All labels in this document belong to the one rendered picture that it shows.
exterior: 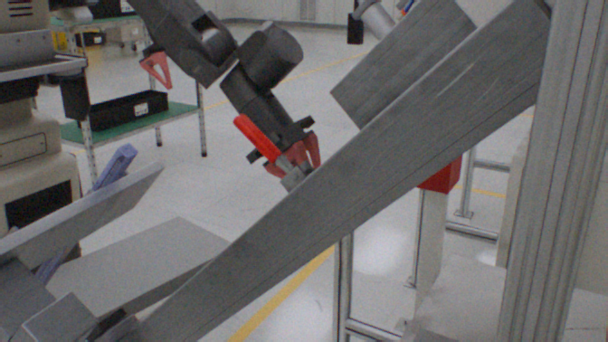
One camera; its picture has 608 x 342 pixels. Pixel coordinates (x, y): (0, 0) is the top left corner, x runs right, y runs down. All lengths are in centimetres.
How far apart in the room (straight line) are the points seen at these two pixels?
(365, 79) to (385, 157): 8
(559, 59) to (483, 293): 85
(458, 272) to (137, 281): 70
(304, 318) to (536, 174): 172
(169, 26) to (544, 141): 51
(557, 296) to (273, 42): 44
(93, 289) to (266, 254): 74
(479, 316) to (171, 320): 61
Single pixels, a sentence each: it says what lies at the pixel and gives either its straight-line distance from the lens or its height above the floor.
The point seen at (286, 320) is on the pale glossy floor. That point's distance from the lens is 201.
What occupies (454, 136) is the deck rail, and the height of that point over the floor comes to 113.
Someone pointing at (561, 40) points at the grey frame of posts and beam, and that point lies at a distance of 32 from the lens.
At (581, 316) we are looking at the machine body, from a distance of 115.
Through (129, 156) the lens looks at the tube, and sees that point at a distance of 44.
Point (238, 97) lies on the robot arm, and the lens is 71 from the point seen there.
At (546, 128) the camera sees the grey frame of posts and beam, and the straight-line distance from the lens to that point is 33.
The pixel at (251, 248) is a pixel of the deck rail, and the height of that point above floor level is 98.
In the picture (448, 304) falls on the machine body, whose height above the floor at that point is 62.
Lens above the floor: 125
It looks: 22 degrees down
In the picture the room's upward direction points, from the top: straight up
